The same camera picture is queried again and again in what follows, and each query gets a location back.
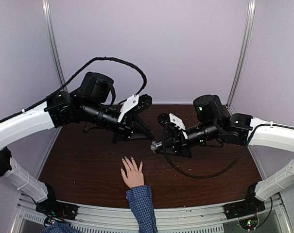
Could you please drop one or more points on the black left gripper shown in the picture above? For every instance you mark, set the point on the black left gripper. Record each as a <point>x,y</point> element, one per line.
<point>125,129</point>

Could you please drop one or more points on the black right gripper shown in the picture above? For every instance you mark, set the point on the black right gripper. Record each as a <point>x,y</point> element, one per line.
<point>178,142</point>

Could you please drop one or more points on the clear nail polish bottle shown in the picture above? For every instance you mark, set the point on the clear nail polish bottle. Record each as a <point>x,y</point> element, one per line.
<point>155,146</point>

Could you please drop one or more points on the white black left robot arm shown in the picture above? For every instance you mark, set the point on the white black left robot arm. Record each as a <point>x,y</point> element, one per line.
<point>85,104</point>

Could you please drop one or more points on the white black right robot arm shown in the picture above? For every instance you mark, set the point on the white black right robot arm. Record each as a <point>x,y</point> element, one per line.
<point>239,129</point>

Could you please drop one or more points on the mannequin hand with painted nails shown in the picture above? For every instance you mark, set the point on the mannequin hand with painted nails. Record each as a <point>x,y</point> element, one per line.
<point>132,174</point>

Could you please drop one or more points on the blue checkered shirt sleeve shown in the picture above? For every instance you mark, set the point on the blue checkered shirt sleeve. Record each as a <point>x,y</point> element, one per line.
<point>140,201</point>

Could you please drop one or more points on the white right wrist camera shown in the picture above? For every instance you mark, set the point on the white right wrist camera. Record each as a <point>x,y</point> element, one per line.
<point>173,120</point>

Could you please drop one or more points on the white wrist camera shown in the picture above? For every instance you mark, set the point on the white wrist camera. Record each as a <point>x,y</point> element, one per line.
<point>173,120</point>
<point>134,105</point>

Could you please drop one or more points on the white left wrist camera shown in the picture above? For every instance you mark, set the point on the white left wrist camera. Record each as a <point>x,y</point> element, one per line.
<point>134,105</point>

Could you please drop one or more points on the slotted aluminium base rail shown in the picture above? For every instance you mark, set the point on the slotted aluminium base rail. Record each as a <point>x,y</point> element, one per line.
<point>204,219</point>

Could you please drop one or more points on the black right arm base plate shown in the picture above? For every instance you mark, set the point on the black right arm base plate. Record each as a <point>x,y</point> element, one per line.
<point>243,208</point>

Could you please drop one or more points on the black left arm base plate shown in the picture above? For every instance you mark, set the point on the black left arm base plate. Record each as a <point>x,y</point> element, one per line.
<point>60,210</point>

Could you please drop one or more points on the right aluminium frame post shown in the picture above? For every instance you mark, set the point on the right aluminium frame post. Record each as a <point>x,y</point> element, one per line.
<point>249,22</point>

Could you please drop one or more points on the aluminium frame post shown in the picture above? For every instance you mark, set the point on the aluminium frame post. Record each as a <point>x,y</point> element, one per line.
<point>52,39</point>
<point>249,22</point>

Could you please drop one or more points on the left aluminium frame post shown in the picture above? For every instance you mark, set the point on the left aluminium frame post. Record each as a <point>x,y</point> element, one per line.
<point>52,39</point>

